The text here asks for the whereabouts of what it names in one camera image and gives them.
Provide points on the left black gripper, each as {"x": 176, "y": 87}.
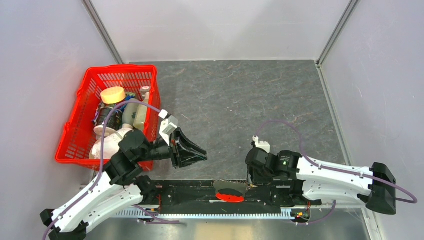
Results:
{"x": 178, "y": 158}

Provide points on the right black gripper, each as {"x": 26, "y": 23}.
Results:
{"x": 255, "y": 177}

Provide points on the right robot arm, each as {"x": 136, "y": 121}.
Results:
{"x": 315, "y": 180}

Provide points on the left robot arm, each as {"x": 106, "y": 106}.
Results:
{"x": 119, "y": 184}

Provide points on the cream bottle with pink cap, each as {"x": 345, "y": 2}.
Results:
{"x": 141, "y": 113}

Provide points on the pale green bottle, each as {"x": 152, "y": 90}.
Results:
{"x": 130, "y": 112}

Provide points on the white pink round container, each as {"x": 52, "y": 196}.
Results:
{"x": 111, "y": 143}

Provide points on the jar with yellow lid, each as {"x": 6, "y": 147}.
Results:
{"x": 106, "y": 117}

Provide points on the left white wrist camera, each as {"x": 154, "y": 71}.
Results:
{"x": 168, "y": 125}

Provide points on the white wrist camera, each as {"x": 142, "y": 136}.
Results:
{"x": 168, "y": 125}
{"x": 261, "y": 144}

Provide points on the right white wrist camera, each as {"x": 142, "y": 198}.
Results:
{"x": 261, "y": 144}

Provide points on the aluminium toothed cable duct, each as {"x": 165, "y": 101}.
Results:
{"x": 135, "y": 213}

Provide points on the left aluminium corner post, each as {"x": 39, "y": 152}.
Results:
{"x": 101, "y": 28}

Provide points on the aluminium corner post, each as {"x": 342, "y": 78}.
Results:
{"x": 350, "y": 8}
{"x": 101, "y": 28}

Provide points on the right aluminium corner post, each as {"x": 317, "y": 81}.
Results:
{"x": 350, "y": 8}

